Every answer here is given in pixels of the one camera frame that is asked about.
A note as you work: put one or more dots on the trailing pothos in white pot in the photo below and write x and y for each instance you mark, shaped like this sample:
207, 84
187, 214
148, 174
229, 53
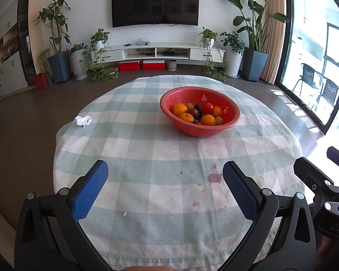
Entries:
100, 36

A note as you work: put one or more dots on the plant in white ribbed pot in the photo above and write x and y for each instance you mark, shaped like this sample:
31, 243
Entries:
78, 65

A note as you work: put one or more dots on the small grey flower pot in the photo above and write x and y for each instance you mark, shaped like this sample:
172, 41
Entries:
171, 65

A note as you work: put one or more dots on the tall tree in blue pot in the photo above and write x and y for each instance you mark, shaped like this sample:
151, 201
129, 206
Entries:
60, 67

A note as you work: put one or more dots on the person's left hand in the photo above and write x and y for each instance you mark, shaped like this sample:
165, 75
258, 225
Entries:
147, 268

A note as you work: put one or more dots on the black wall television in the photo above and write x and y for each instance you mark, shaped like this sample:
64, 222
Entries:
155, 5

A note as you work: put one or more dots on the large-leaf plant in blue pot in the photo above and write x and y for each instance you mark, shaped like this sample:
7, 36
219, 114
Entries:
252, 65

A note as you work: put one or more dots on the trailing vine plant on cabinet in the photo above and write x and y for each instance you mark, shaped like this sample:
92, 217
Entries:
207, 35

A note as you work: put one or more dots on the plant in tall white pot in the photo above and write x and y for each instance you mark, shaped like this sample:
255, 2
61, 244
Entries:
233, 62

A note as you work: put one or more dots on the person's right forearm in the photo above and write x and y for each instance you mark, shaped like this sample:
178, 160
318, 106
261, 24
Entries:
326, 254

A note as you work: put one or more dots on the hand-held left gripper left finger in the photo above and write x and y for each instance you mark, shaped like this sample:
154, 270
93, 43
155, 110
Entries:
90, 192

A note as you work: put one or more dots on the white wall cupboards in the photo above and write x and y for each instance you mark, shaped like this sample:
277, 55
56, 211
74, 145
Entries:
8, 70

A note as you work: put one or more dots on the red plastic colander bowl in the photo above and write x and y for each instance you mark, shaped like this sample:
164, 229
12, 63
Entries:
203, 131

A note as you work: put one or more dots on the dark glass cabinet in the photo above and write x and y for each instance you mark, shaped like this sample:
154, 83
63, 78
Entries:
22, 19

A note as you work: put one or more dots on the green white checked tablecloth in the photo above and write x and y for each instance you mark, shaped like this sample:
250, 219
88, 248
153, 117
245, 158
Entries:
147, 146

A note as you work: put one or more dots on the black balcony chair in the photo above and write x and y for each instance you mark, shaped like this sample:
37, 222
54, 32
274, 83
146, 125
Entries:
330, 91
309, 76

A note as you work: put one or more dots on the crumpled white tissue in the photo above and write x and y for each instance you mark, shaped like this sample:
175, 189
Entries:
83, 120

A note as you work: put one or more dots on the orange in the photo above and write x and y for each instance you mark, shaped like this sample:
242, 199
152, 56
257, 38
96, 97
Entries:
186, 117
217, 111
208, 120
180, 109

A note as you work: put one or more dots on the dark purple plum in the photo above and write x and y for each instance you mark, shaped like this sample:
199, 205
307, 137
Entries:
199, 116
198, 107

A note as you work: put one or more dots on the red bin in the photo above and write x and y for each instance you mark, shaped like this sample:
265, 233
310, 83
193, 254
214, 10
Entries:
41, 82

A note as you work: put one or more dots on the red storage box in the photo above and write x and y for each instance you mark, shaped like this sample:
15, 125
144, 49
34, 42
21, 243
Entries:
154, 65
129, 66

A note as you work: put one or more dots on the brownish green round fruit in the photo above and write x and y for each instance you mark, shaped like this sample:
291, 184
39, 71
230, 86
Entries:
219, 120
189, 106

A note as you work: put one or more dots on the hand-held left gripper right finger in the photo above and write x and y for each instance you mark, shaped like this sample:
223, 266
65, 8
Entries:
240, 189

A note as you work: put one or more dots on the beige curtain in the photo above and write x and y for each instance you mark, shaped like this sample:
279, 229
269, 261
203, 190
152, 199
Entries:
274, 48

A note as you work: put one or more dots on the white floating media cabinet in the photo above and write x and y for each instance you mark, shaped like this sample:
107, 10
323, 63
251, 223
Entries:
113, 54

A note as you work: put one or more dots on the sliding glass door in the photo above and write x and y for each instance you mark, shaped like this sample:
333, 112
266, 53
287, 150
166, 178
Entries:
308, 34

